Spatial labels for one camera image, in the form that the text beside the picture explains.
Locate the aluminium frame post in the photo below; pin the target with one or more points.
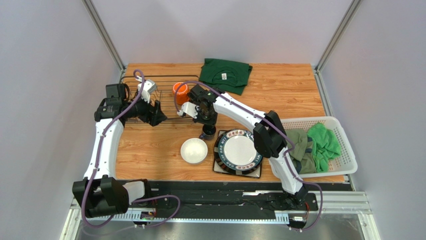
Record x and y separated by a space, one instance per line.
97 20
338 33

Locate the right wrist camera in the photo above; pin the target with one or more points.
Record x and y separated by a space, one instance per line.
188 109

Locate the square floral plate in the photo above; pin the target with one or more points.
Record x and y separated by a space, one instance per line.
258 173

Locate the white laundry basket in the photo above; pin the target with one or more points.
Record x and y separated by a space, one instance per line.
343 164

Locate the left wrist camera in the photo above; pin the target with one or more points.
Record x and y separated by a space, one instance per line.
147 89

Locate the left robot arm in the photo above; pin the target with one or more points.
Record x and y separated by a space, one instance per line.
100 194

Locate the olive green shirt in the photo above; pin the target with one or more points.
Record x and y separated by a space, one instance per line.
302 153

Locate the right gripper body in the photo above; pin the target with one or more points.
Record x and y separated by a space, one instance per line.
206 121

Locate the brown rimmed round plate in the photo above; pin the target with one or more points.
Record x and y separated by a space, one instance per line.
219 163

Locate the right aluminium frame post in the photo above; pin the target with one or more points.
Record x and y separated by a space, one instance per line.
338 33

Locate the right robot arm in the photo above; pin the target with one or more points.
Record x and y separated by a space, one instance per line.
270 139

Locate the orange mug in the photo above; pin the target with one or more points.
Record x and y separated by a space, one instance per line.
181 91

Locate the blue mug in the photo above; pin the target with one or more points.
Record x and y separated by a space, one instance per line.
208 132

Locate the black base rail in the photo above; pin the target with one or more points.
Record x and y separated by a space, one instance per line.
204 200

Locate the green rimmed round plate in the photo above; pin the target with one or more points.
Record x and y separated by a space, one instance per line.
239 149

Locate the left aluminium frame post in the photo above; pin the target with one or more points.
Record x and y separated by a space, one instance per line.
97 20

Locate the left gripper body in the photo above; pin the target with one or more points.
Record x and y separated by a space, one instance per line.
141 111

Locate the black wire dish rack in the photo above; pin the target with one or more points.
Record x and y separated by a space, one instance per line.
164 94

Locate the bright green cloth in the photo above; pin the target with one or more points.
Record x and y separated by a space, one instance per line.
325 146

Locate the white ribbed bowl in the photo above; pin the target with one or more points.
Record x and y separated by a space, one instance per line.
194 151

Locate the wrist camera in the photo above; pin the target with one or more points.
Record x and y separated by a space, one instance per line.
188 109
147 89

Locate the dark green folded shirt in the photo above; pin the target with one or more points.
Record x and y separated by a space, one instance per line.
226 75

